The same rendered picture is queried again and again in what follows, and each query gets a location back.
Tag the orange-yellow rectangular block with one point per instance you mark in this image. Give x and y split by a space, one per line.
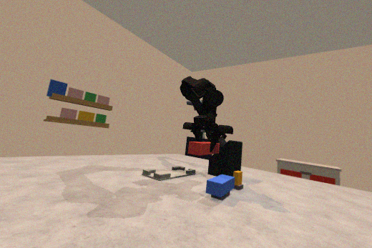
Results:
238 177

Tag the red tapered block with two sockets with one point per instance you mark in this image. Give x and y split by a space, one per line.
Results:
202 148

